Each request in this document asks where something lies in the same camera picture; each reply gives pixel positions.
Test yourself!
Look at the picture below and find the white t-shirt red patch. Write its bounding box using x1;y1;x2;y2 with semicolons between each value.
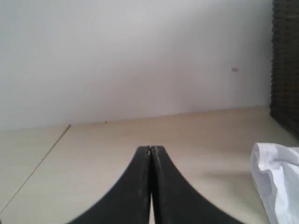
251;143;299;224

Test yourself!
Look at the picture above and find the dark brown wicker basket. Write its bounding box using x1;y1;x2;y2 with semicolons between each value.
270;0;299;138

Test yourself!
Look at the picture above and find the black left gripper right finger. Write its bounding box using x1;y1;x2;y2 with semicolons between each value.
150;146;238;224

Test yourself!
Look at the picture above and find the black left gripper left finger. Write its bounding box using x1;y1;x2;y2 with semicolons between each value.
70;146;151;224

